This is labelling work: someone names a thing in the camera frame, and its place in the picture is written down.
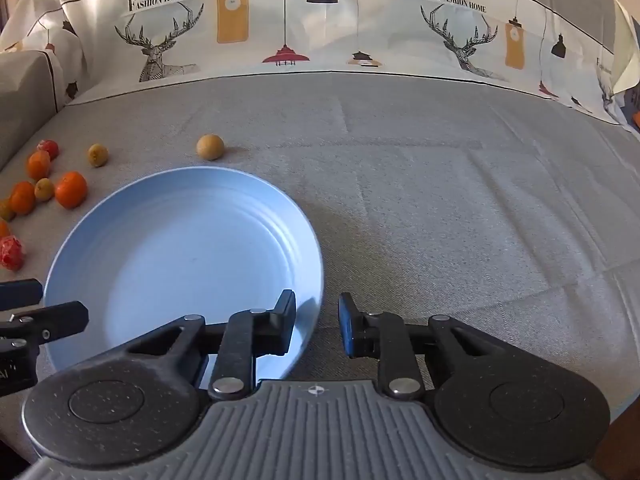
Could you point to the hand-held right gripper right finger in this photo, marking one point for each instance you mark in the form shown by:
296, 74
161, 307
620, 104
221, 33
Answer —
346, 325

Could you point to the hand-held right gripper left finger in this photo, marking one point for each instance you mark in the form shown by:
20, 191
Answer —
285, 321

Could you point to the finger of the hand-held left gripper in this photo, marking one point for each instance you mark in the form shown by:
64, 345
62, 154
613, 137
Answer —
20, 294
55, 319

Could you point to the red ball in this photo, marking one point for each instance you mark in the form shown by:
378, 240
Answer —
48, 148
11, 253

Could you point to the small orange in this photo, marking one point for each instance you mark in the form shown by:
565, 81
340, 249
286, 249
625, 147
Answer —
39, 166
3, 230
22, 197
71, 189

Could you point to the light blue plate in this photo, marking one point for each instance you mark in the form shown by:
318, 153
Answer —
190, 260

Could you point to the large brown longan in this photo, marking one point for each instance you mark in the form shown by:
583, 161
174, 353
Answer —
210, 146

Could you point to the small brown longan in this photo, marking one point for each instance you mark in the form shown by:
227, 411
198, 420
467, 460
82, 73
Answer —
98, 155
5, 209
44, 189

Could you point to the cream cloth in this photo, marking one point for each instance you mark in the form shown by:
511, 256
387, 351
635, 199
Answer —
627, 50

